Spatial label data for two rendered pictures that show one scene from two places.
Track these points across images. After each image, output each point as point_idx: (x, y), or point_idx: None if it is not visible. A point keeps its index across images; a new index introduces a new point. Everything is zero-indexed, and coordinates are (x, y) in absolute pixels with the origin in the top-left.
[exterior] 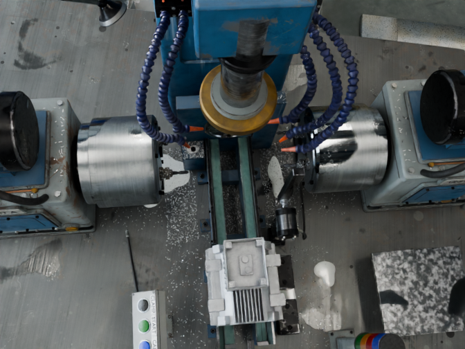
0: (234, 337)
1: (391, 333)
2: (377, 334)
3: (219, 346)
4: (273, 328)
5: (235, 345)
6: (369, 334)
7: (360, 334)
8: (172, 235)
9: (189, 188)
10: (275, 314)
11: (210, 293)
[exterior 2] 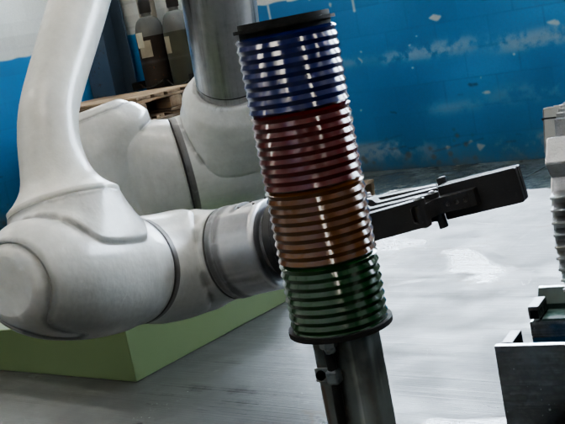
0: (559, 317)
1: (324, 14)
2: (352, 118)
3: (545, 287)
4: (545, 344)
5: (535, 306)
6: (367, 200)
7: (387, 306)
8: None
9: None
10: (562, 145)
11: None
